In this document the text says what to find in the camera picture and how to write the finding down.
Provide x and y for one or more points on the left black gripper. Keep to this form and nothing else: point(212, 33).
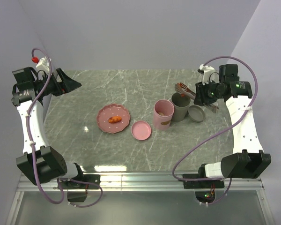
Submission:
point(66, 85)

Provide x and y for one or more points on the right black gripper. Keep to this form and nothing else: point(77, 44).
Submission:
point(201, 99)

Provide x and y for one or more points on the metal kitchen tongs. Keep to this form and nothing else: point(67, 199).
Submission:
point(183, 89)

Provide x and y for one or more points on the orange carrot piece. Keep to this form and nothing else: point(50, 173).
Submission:
point(114, 119)

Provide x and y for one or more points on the pink round lid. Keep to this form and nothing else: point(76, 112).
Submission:
point(141, 130)

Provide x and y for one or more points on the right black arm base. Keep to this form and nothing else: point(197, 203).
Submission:
point(204, 190)

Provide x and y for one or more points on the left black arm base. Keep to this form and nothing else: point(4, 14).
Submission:
point(77, 192)

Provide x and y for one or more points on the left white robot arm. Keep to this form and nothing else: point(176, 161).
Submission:
point(28, 94)

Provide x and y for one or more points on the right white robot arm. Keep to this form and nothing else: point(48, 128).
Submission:
point(248, 160)

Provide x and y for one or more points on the grey cylindrical lunch container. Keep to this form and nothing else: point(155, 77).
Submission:
point(181, 105)

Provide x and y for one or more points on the pink cylindrical lunch container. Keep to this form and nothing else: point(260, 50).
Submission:
point(166, 107)

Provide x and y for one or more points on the grey round lid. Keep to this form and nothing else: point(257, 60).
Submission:
point(196, 114)

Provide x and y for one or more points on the pink scalloped dotted plate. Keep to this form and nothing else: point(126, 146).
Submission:
point(113, 110)

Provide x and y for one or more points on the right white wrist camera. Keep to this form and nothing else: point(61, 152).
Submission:
point(207, 72)

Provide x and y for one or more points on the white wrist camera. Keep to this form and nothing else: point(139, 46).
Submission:
point(207, 72)
point(44, 64)

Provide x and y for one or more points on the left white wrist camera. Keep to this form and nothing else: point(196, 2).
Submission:
point(44, 64)

